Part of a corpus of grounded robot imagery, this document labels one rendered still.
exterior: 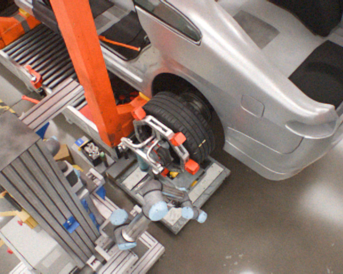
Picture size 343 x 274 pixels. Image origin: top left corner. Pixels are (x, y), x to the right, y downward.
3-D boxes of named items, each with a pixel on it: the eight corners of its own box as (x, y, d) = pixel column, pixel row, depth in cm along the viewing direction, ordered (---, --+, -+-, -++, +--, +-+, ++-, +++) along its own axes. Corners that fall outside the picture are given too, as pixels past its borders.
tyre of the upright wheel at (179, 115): (212, 164, 322) (219, 121, 267) (195, 182, 313) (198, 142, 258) (157, 123, 347) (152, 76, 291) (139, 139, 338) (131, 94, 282)
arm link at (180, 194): (133, 181, 223) (176, 194, 262) (138, 197, 218) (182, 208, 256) (147, 171, 220) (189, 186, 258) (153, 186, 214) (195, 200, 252)
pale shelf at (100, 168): (115, 162, 338) (114, 161, 336) (101, 174, 332) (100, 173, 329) (84, 137, 355) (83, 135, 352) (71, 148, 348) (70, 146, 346)
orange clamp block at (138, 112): (147, 115, 286) (140, 105, 283) (140, 121, 283) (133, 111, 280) (143, 115, 292) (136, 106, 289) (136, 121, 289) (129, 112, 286)
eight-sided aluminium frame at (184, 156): (189, 177, 309) (189, 142, 264) (184, 182, 306) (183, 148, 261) (143, 141, 330) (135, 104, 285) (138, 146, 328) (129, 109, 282)
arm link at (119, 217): (127, 212, 258) (124, 204, 247) (132, 229, 251) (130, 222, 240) (110, 217, 257) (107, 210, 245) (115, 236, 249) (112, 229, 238)
